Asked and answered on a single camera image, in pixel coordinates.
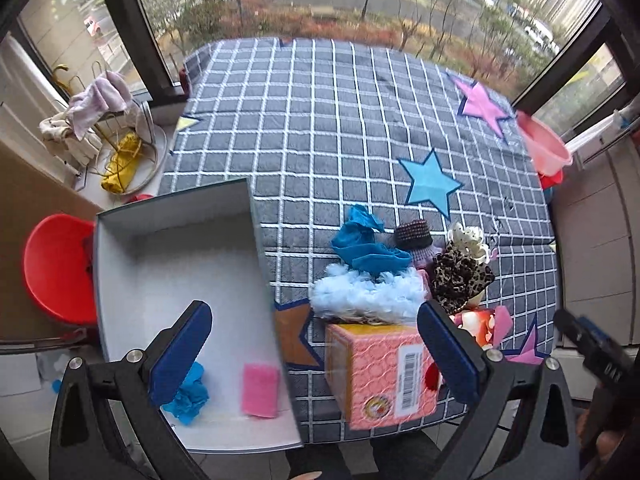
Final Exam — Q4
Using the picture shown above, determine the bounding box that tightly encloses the blue cloth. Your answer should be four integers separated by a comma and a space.
330, 204, 412, 278
162, 362, 209, 425

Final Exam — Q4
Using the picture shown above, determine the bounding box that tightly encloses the pink sponge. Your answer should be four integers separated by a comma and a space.
241, 364, 280, 418

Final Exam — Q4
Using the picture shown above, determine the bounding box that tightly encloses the white dotted cloth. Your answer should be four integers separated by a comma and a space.
447, 222, 491, 264

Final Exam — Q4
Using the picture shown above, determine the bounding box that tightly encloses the striped knitted sock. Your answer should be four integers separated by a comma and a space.
394, 219, 442, 270

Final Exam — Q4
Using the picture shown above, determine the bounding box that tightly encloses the person's right hand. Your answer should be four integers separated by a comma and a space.
577, 398, 639, 479

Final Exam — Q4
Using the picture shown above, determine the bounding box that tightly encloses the orange printed packet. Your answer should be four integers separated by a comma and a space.
450, 306, 513, 350

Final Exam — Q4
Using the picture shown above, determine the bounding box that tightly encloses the pink tissue box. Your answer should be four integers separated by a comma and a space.
324, 324, 442, 430

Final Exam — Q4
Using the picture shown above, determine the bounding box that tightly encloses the leopard print scrunchie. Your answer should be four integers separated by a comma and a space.
431, 244, 495, 314

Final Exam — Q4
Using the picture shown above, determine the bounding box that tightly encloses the light blue fluffy scrunchie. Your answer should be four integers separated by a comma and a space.
309, 263, 432, 325

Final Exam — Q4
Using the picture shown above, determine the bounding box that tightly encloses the grey white storage box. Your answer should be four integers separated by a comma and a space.
93, 179, 302, 454

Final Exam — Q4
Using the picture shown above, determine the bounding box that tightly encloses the red plastic chair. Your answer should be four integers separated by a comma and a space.
22, 214, 98, 326

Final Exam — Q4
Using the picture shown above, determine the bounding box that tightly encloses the red plastic basin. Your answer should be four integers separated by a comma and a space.
538, 170, 564, 190

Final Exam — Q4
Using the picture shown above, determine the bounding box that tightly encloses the yellow cloth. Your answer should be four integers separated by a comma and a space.
101, 131, 143, 194

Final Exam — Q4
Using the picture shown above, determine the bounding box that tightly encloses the pink plastic basin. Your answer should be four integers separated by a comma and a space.
516, 110, 573, 177

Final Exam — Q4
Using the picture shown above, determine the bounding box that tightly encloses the grey checked star tablecloth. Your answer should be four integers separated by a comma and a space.
158, 37, 561, 444

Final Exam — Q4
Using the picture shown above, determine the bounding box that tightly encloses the pink white towel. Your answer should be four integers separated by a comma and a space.
38, 70, 134, 145

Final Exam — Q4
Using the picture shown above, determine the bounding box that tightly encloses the gold wire rack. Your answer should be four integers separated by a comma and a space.
39, 64, 168, 196

